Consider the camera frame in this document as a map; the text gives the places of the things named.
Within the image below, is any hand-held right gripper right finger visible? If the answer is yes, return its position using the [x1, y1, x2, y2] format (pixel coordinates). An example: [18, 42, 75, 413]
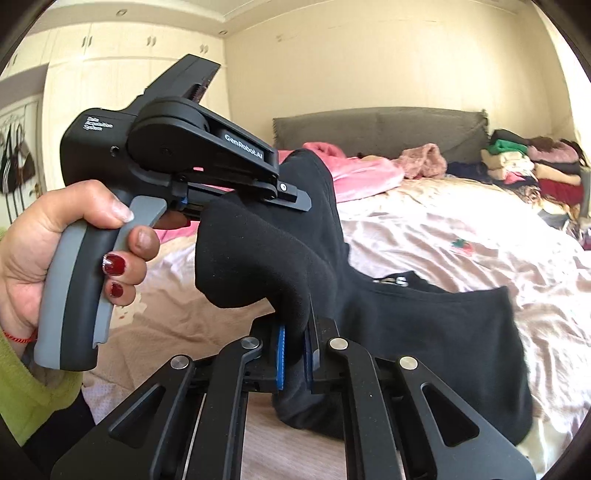
[305, 318, 537, 480]

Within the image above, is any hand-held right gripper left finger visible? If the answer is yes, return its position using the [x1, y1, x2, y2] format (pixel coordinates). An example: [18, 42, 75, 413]
[51, 322, 288, 480]

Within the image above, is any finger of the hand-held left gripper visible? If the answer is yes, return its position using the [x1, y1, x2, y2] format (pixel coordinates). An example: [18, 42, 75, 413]
[182, 180, 312, 214]

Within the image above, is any black sweater with orange cuffs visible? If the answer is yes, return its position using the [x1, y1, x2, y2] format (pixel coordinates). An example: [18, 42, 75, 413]
[194, 148, 535, 447]

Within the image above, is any person's left forearm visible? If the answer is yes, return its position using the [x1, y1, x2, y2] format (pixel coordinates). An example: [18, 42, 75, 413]
[0, 330, 85, 446]

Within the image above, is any pile of folded clothes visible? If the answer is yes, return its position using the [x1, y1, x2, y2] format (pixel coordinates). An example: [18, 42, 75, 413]
[445, 128, 591, 234]

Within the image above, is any person's left hand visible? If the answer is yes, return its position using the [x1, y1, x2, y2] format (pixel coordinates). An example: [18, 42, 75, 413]
[0, 179, 161, 344]

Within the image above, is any pink duvet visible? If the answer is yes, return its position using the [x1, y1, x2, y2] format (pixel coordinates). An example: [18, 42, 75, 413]
[157, 141, 407, 244]

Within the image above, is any grey padded headboard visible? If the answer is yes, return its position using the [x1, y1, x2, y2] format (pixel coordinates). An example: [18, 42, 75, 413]
[272, 107, 490, 163]

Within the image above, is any pink fuzzy garment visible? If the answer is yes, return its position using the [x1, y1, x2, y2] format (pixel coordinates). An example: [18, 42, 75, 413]
[399, 143, 448, 181]

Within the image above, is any hanging dark bag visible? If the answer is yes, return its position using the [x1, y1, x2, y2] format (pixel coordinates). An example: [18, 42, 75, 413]
[0, 105, 41, 223]

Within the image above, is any printed bed cover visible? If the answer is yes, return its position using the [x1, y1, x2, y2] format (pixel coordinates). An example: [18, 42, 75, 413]
[83, 174, 591, 459]

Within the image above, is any red string bracelet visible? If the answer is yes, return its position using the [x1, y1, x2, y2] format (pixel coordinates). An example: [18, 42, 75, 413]
[2, 328, 38, 345]

